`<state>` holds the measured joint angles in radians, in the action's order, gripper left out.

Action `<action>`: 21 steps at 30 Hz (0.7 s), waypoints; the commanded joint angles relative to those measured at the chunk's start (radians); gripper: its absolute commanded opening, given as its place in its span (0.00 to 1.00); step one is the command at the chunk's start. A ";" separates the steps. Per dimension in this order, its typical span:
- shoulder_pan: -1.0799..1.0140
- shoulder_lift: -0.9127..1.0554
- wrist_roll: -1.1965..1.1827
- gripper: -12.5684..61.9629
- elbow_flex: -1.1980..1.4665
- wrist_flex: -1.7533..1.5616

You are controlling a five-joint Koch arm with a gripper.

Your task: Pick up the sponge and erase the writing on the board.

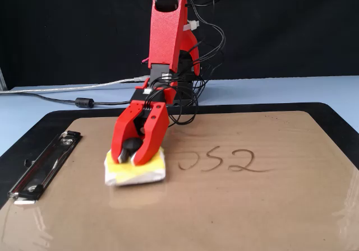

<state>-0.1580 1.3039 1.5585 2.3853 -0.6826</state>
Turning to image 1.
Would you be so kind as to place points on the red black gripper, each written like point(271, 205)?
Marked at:
point(140, 95)

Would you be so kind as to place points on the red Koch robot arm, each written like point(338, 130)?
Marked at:
point(164, 32)

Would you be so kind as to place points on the black backdrop cloth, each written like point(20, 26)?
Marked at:
point(56, 24)

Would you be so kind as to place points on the yellow white sponge with knob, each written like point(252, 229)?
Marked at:
point(134, 175)

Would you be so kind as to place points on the brown clipboard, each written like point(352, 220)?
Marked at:
point(196, 206)

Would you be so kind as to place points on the grey metal frame post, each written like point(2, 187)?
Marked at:
point(2, 78)

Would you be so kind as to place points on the silver metal clipboard clip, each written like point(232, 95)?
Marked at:
point(42, 167)

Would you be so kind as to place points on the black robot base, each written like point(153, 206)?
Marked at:
point(182, 100)

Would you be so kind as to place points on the white zip tie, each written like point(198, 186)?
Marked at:
point(192, 25)

